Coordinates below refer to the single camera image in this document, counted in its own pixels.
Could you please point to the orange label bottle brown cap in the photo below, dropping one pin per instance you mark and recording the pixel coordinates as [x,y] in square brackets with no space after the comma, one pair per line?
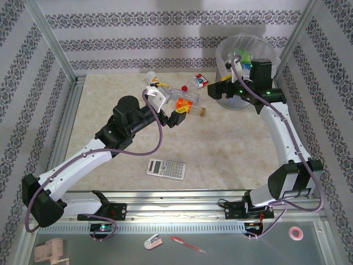
[185,102]

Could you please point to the clear bottle green label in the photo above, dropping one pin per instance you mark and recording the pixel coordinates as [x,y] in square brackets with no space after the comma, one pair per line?
[245,56]

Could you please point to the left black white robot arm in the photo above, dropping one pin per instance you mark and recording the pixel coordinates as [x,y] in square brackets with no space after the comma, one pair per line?
[77,163]

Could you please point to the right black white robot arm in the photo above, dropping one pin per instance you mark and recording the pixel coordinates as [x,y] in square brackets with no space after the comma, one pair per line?
[281,138]

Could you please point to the clear bottle red white label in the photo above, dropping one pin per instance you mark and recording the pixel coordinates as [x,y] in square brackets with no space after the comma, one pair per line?
[200,80]

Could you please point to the white bottle orange V label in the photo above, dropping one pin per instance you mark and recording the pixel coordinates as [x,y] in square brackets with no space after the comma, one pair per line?
[151,77]

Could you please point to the white scientific calculator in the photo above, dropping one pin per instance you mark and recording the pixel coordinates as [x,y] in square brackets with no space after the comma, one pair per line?
[165,169]

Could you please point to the white pink clip device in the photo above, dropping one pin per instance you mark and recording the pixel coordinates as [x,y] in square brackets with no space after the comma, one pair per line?
[153,241]

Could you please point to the red pen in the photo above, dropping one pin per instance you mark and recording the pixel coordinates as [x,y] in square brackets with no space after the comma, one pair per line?
[187,244]

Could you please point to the pink plastic holder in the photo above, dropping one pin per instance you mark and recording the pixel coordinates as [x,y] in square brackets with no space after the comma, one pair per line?
[48,249]

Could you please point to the pink tape roll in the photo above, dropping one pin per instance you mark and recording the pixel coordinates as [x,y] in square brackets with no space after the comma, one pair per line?
[292,233]

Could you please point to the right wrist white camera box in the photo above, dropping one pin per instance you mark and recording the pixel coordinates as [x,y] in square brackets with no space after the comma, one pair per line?
[234,76]

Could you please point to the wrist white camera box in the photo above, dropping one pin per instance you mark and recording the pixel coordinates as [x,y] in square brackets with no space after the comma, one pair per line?
[155,98]
[234,76]

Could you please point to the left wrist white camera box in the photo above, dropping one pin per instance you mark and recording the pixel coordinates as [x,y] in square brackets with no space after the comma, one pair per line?
[155,98]

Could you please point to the aluminium side rail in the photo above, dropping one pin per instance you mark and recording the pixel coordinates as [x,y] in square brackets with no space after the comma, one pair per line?
[73,110]

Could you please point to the aluminium corner post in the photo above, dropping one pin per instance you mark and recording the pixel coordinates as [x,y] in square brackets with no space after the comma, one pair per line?
[49,38]
[302,27]

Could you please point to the aluminium rail across frame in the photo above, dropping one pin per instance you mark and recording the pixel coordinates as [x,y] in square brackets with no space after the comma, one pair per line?
[179,205]

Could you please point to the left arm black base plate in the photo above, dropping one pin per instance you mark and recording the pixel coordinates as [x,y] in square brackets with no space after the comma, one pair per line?
[118,211]

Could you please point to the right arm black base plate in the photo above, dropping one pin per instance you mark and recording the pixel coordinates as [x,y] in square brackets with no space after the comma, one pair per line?
[234,212]

